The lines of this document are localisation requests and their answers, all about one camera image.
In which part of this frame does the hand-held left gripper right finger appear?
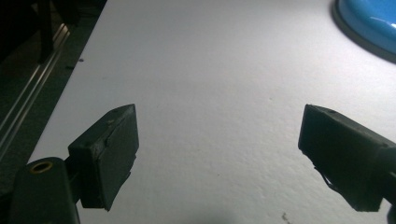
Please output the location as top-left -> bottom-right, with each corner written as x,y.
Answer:
297,104 -> 396,213

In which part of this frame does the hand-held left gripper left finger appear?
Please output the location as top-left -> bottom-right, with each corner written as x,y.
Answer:
64,104 -> 140,212

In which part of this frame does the blue bowl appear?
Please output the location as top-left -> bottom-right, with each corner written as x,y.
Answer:
331,0 -> 396,64

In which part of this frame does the metal rail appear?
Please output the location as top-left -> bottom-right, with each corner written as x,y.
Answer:
0,22 -> 71,161

